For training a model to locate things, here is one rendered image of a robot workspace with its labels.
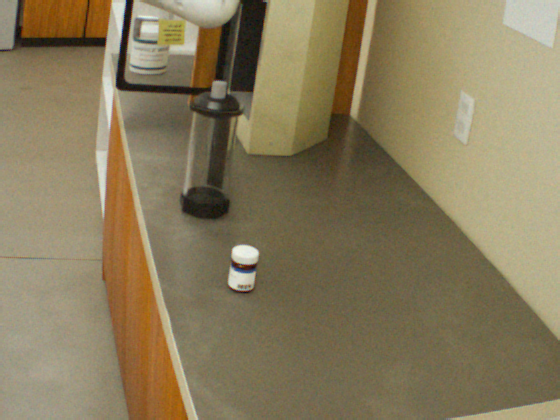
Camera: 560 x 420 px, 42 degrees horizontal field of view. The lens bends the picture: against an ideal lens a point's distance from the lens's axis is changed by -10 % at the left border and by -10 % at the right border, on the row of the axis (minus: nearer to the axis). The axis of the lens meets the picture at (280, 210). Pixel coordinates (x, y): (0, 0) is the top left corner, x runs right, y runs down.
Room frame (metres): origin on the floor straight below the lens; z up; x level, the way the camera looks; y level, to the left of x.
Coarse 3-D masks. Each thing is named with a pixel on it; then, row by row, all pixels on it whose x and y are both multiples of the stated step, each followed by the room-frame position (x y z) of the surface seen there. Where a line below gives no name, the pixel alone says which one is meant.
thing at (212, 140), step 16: (224, 112) 1.46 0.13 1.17; (192, 128) 1.49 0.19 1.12; (208, 128) 1.46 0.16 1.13; (224, 128) 1.47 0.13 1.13; (192, 144) 1.48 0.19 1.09; (208, 144) 1.46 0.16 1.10; (224, 144) 1.47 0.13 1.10; (192, 160) 1.47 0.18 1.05; (208, 160) 1.46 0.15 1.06; (224, 160) 1.48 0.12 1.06; (192, 176) 1.47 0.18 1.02; (208, 176) 1.46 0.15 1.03; (224, 176) 1.48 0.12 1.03; (192, 192) 1.47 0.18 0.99; (208, 192) 1.46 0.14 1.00; (224, 192) 1.49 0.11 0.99
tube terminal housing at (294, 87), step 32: (288, 0) 1.87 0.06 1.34; (320, 0) 1.92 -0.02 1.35; (288, 32) 1.88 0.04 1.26; (320, 32) 1.94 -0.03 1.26; (288, 64) 1.88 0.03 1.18; (320, 64) 1.97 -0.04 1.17; (256, 96) 1.86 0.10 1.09; (288, 96) 1.88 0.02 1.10; (320, 96) 2.00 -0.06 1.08; (256, 128) 1.86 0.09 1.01; (288, 128) 1.89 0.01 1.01; (320, 128) 2.02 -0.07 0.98
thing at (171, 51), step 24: (144, 24) 2.10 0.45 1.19; (168, 24) 2.11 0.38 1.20; (192, 24) 2.12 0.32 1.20; (144, 48) 2.10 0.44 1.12; (168, 48) 2.11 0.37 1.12; (192, 48) 2.13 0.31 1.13; (216, 48) 2.14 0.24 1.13; (144, 72) 2.10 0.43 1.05; (168, 72) 2.12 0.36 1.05; (192, 72) 2.13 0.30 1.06
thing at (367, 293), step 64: (128, 128) 1.93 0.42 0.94; (256, 192) 1.63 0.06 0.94; (320, 192) 1.69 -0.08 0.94; (384, 192) 1.75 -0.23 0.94; (192, 256) 1.29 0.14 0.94; (320, 256) 1.38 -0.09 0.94; (384, 256) 1.42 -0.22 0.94; (448, 256) 1.46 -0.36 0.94; (192, 320) 1.08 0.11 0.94; (256, 320) 1.11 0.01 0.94; (320, 320) 1.14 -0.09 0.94; (384, 320) 1.17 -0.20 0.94; (448, 320) 1.19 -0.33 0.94; (512, 320) 1.22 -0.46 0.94; (192, 384) 0.90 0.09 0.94; (256, 384) 0.93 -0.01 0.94; (320, 384) 0.96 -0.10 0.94; (384, 384) 0.97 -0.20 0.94; (448, 384) 0.99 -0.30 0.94; (512, 384) 1.00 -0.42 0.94
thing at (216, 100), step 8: (216, 88) 1.50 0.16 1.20; (224, 88) 1.50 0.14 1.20; (200, 96) 1.50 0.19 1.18; (208, 96) 1.50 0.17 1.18; (216, 96) 1.50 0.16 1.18; (224, 96) 1.51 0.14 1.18; (232, 96) 1.53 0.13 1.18; (200, 104) 1.48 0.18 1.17; (208, 104) 1.47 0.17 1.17; (216, 104) 1.47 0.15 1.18; (224, 104) 1.48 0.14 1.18; (232, 104) 1.49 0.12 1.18
